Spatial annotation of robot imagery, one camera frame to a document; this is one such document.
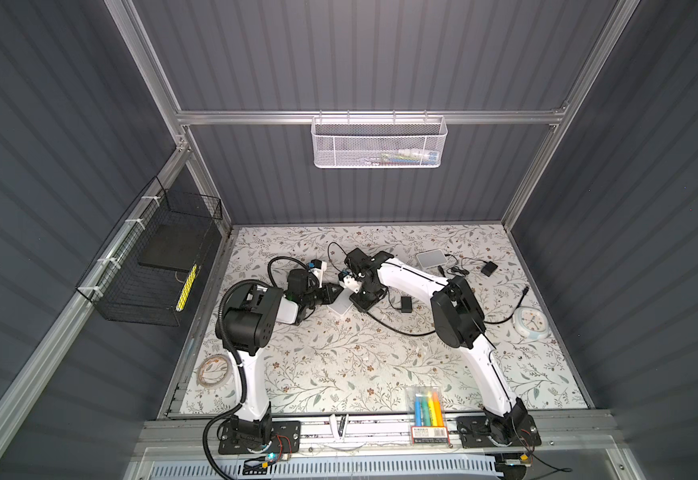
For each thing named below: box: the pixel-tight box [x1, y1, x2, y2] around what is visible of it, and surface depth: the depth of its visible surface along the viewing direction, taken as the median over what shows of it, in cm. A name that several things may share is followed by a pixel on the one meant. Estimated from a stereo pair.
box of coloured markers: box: [408, 385, 451, 445], surface depth 78 cm
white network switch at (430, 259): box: [416, 249, 447, 269], surface depth 111 cm
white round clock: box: [513, 306, 550, 339], surface depth 93 cm
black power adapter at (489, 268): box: [481, 261, 499, 277], surface depth 107 cm
